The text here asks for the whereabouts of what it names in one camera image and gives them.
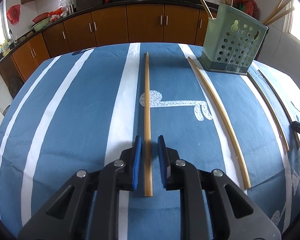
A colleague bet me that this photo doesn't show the wooden chopstick three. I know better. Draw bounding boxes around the wooden chopstick three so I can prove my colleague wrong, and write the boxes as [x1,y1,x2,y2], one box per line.
[187,56,252,190]

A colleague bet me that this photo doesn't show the wooden chopstick two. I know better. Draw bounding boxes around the wooden chopstick two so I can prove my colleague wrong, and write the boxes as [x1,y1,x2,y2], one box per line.
[144,52,153,197]

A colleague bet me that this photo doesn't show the wooden chopstick nine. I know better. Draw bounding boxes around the wooden chopstick nine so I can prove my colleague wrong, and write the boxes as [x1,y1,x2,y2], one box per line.
[267,0,291,22]

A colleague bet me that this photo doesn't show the wooden chopstick eight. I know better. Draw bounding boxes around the wooden chopstick eight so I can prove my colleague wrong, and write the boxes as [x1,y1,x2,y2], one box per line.
[262,0,284,24]

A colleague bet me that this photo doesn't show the blue striped tablecloth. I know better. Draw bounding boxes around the blue striped tablecloth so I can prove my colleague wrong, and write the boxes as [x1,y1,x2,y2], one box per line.
[0,43,300,239]

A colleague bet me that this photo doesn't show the green perforated utensil holder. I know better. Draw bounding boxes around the green perforated utensil holder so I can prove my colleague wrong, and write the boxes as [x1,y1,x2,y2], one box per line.
[199,4,268,75]

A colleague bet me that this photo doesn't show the red bag and condiment bottles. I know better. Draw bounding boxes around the red bag and condiment bottles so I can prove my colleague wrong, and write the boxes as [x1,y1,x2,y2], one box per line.
[232,0,260,20]

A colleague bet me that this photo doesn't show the lower wooden cabinets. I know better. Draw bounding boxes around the lower wooden cabinets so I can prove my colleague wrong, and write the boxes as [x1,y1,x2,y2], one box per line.
[0,4,208,83]

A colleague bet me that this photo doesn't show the yellow detergent bottle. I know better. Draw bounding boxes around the yellow detergent bottle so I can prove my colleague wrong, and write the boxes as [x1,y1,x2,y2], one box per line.
[0,40,10,57]

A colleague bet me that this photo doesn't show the stacked basins on counter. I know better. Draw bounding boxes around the stacked basins on counter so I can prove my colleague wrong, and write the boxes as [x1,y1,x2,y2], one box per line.
[31,7,68,32]

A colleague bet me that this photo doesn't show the red plastic bag on wall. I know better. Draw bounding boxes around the red plastic bag on wall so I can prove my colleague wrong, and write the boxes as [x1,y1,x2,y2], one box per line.
[6,4,20,25]

